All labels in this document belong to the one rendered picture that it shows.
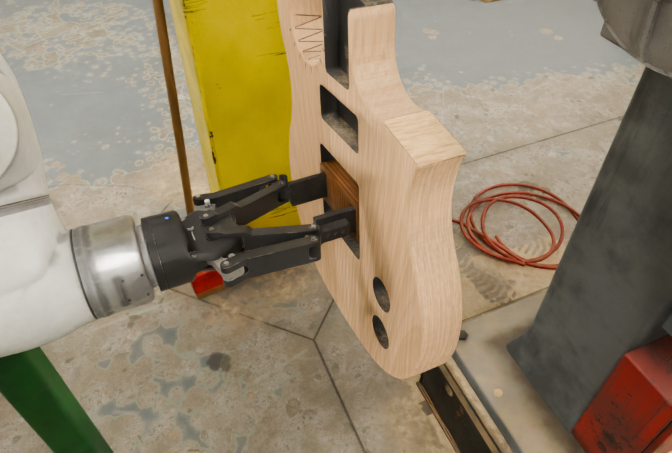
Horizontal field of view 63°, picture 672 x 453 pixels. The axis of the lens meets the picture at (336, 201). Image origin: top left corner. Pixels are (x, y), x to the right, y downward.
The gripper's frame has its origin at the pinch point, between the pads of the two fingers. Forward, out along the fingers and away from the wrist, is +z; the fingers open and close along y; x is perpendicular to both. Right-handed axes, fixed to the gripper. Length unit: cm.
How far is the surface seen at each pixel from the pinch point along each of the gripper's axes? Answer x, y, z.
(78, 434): -43, -17, -38
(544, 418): -70, 0, 45
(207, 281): -81, -85, -9
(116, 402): -93, -63, -41
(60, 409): -34, -16, -39
